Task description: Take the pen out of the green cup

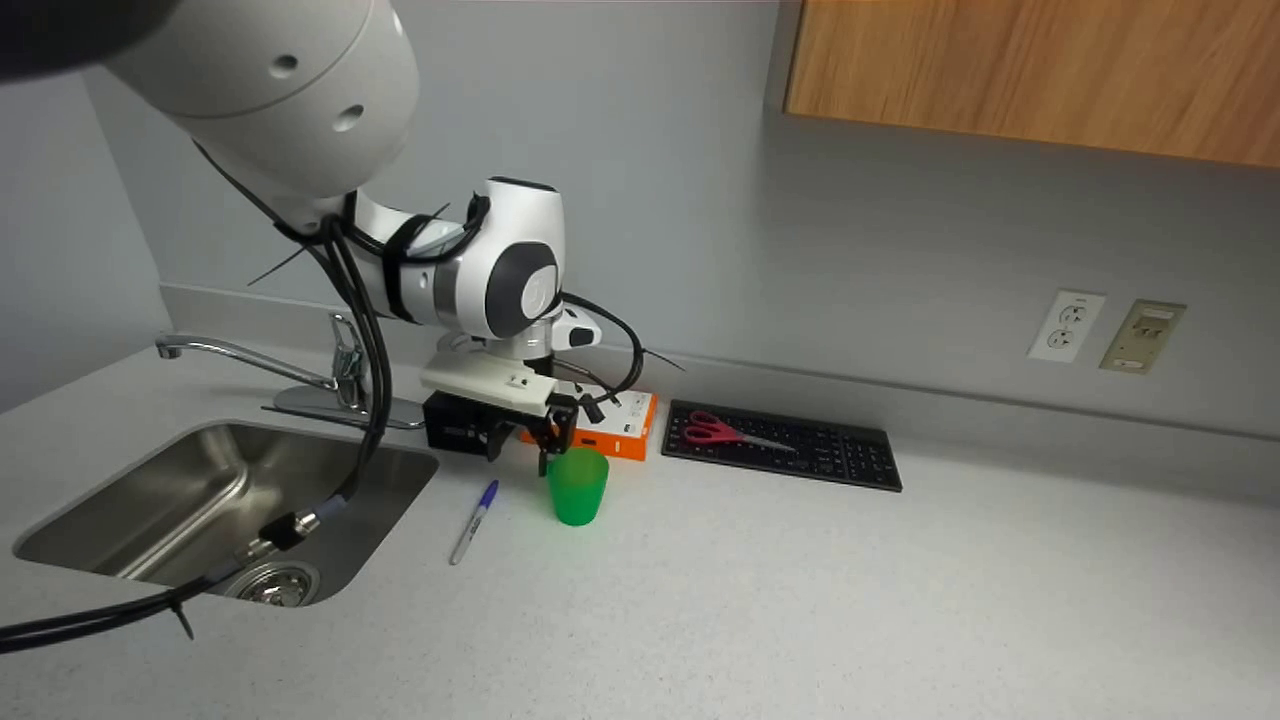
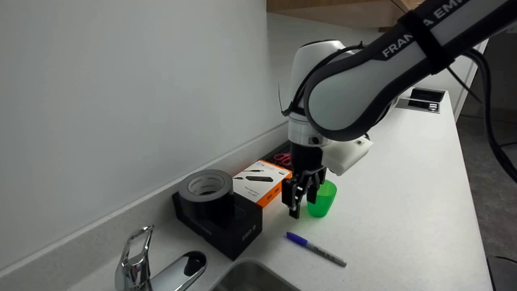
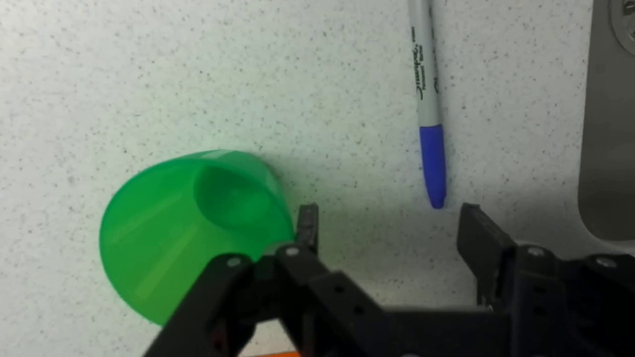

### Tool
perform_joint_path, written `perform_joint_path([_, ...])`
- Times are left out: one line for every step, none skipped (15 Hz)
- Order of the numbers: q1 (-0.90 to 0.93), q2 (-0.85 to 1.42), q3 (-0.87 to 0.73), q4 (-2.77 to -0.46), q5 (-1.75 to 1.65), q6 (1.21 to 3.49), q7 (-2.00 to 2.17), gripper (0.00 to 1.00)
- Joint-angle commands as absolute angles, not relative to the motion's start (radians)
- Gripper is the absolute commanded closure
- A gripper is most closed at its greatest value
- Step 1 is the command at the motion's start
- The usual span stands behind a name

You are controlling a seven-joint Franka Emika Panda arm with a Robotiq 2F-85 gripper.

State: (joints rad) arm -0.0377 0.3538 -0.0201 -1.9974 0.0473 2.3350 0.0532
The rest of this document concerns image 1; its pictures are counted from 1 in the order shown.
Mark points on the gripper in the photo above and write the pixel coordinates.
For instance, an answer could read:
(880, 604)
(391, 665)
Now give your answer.
(520, 418)

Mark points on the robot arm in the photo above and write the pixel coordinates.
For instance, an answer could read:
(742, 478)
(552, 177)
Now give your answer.
(290, 90)

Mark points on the green plastic cup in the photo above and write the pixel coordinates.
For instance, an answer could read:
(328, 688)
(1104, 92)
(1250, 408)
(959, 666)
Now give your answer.
(577, 490)

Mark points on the pen with blue cap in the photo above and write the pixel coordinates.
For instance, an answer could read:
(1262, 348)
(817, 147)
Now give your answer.
(474, 522)

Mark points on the orange box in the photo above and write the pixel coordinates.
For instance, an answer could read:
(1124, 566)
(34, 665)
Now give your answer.
(630, 430)

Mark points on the red scissors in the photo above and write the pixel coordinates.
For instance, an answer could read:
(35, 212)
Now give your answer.
(712, 430)

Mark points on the chrome tap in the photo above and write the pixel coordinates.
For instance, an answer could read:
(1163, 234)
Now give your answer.
(345, 365)

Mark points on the black keyboard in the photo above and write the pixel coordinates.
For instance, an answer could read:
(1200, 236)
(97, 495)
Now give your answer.
(830, 455)

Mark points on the steel sink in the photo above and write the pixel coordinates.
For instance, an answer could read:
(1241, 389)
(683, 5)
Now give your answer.
(180, 500)

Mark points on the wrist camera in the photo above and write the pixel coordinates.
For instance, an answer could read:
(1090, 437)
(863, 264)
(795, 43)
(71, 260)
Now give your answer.
(485, 380)

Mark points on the white wall socket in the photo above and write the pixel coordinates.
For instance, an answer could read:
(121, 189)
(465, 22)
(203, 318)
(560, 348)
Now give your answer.
(1066, 326)

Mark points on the beige wall socket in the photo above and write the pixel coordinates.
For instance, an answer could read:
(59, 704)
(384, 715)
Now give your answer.
(1142, 336)

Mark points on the wooden wall cabinet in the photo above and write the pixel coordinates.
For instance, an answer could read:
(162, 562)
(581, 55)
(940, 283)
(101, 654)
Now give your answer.
(1040, 70)

